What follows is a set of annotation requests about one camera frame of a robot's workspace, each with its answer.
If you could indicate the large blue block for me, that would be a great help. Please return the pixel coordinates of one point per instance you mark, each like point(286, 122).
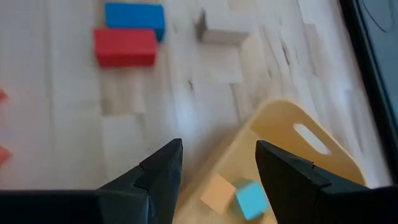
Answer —
point(133, 15)

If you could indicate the natural wood block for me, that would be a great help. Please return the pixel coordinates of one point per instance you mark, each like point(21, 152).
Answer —
point(224, 39)

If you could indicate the small orange cube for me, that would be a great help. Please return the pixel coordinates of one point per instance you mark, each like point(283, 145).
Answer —
point(217, 194)

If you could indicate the small light teal cube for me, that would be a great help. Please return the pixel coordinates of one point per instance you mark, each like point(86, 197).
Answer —
point(250, 200)

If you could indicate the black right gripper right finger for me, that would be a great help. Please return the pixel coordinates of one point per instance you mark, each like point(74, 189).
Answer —
point(295, 196)

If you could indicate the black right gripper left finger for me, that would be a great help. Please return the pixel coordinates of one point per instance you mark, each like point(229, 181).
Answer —
point(149, 199)

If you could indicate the black aluminium table frame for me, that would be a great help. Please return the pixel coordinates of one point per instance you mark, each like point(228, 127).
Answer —
point(377, 93)

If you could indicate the yellow plastic bin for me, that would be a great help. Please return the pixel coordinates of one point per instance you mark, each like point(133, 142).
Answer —
point(280, 121)

